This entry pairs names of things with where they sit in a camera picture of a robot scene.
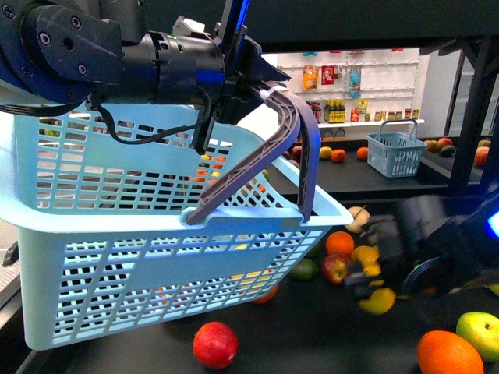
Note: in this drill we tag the yellow lemon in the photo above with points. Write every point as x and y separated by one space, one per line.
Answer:
379 302

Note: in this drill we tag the green avocado lower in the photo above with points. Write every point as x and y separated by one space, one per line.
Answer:
304 270

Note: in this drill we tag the large orange under basket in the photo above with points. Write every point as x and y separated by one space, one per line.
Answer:
266 298

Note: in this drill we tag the white wall product shelf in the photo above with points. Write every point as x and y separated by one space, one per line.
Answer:
352 92

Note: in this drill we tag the light blue shopping basket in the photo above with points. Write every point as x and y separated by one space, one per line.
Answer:
104 241

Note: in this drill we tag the small blue background basket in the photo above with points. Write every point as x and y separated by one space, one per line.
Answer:
395 154

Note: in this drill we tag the large orange grapefruit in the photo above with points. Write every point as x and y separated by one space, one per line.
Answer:
441 351

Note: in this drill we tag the yellow orange persimmon fruit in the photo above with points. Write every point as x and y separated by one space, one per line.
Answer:
366 255

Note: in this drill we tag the white pear with stem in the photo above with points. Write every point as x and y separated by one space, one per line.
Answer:
360 217

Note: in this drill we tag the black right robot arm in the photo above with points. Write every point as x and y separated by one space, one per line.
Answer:
467 249

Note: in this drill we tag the red peach fruit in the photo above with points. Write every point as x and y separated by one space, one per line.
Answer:
215 345

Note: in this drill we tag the orange mandarin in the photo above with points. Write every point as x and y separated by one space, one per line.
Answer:
340 242

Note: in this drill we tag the red apple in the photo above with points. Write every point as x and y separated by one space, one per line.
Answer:
335 268

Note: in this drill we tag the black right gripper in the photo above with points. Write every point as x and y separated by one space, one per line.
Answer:
403 239

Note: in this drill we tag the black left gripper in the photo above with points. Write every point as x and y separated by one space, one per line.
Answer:
243 68

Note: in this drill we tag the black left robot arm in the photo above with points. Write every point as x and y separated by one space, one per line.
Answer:
56 55

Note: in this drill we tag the green yellow apple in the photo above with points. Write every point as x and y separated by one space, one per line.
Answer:
480 329

